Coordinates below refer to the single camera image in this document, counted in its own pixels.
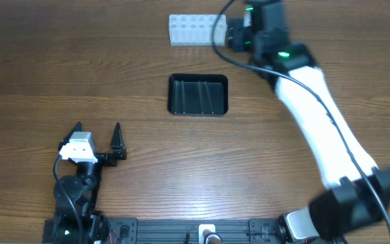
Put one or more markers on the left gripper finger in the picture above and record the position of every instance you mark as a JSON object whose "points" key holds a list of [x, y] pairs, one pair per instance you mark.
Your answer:
{"points": [[118, 140], [74, 128]]}

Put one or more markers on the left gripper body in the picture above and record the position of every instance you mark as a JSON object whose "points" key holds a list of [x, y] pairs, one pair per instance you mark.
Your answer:
{"points": [[110, 159]]}

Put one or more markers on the clear test tube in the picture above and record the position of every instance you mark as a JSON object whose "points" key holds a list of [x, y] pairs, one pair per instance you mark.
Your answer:
{"points": [[175, 96], [200, 96], [183, 96], [209, 97]]}

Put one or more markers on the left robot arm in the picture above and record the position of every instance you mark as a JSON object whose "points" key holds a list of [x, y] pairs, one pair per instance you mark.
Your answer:
{"points": [[69, 193]]}

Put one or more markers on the black tray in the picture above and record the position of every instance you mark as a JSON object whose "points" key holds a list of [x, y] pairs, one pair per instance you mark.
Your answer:
{"points": [[191, 98]]}

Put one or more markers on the white test tube rack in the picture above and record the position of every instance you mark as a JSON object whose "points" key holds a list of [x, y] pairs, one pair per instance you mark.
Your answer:
{"points": [[188, 30]]}

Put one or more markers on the mounting rail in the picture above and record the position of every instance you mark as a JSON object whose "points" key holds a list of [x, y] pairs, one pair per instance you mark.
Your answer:
{"points": [[168, 230]]}

